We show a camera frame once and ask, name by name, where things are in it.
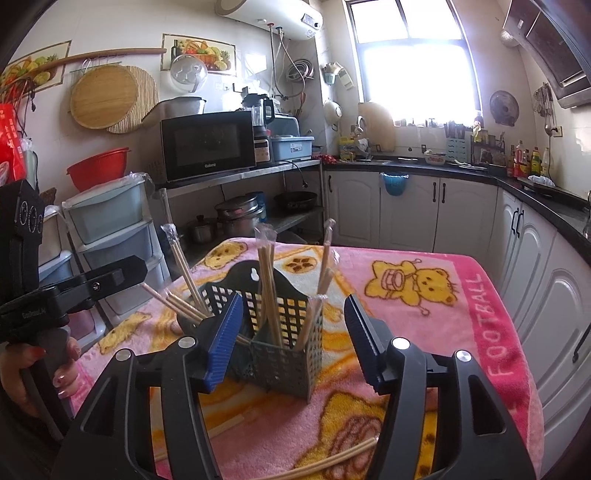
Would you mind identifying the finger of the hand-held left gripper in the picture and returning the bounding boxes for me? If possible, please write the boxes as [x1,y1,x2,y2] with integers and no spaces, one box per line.
[59,255,148,315]

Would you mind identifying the green plastic utensil holder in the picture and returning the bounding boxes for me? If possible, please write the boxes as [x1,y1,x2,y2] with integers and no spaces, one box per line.
[178,261,324,403]

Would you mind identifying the large steel pot stack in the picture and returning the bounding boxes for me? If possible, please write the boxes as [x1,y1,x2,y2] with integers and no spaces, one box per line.
[215,194,267,237]

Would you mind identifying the red plastic bag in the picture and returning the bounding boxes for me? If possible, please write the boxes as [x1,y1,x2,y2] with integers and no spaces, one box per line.
[0,104,29,182]

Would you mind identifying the black wok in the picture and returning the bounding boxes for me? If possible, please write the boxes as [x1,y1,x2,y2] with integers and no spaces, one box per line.
[274,191,319,214]

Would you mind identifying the pale plastic drawer unit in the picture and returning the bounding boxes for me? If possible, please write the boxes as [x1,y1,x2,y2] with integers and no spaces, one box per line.
[61,174,172,317]

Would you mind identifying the coiled metal hose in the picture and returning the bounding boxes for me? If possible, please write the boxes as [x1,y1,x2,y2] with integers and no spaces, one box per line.
[287,58,317,81]

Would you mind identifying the kitchen window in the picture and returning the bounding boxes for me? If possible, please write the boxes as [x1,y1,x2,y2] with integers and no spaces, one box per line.
[346,0,482,126]

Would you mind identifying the red plastic basin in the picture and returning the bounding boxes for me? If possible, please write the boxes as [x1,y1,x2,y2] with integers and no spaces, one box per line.
[66,148,132,193]

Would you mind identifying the grey cutlery caddy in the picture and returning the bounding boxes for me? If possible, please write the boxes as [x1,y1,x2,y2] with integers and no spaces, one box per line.
[444,122,468,163]

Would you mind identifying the hanging kitchen utensils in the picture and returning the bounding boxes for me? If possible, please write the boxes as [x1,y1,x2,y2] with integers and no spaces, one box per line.
[533,84,555,136]

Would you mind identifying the fruit wall poster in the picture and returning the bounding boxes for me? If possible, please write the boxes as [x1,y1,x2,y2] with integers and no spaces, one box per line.
[161,33,237,75]
[0,41,72,89]

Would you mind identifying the black blender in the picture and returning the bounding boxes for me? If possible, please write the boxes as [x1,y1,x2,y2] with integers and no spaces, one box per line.
[241,92,276,167]

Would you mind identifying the person's left hand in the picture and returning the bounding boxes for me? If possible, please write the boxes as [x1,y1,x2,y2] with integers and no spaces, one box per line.
[0,336,83,418]

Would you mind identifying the blue hanging bin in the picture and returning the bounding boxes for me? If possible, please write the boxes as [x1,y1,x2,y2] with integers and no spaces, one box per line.
[380,172,411,197]

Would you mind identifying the black microwave oven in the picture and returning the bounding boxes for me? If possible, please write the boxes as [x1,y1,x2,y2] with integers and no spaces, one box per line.
[160,111,257,184]

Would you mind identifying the pink printed bear blanket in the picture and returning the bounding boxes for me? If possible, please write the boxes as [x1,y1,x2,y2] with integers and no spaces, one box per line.
[71,236,541,480]

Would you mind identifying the round dark hanging disc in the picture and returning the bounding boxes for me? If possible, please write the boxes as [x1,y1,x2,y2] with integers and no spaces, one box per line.
[489,90,521,127]

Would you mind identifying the black kitchen countertop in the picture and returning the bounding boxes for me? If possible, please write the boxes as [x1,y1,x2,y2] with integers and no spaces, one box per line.
[322,157,591,252]

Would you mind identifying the round bamboo board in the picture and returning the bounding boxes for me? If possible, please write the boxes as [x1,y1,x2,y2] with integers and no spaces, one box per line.
[70,64,139,129]

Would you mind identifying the long wooden rolling pin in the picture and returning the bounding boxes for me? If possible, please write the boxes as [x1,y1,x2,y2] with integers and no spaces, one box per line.
[44,47,168,70]

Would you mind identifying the round woven mat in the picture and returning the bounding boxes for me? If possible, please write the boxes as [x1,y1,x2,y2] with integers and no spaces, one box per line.
[107,66,159,134]

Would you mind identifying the white kitchen cabinets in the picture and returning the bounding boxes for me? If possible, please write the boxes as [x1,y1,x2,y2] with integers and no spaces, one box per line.
[322,170,591,444]

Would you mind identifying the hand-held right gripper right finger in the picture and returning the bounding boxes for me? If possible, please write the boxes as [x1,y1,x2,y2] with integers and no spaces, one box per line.
[344,293,536,480]

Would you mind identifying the blue-grey dish box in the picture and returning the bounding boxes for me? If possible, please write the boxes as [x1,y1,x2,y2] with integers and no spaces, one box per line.
[270,135,315,162]

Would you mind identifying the clear plastic lid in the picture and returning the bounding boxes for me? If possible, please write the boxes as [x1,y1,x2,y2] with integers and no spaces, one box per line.
[170,53,208,93]

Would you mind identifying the steel kitchen shelf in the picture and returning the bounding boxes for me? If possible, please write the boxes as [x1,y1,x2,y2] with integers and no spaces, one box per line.
[154,158,325,250]

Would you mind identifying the black range hood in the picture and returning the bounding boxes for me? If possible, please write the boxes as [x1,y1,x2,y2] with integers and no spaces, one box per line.
[502,0,591,109]

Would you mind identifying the white water heater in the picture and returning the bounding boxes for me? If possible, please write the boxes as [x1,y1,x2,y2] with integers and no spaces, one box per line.
[216,0,324,41]

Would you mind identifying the chopstick pair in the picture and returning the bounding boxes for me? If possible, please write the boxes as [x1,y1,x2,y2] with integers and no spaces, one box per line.
[161,224,209,317]
[293,295,329,352]
[318,219,337,296]
[256,436,380,480]
[254,224,284,348]
[140,282,207,321]

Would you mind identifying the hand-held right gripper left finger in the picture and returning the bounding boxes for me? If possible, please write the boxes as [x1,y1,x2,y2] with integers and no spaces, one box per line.
[51,291,244,480]

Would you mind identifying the small steel pot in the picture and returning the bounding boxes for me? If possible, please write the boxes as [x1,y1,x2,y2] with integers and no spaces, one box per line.
[186,215,218,244]

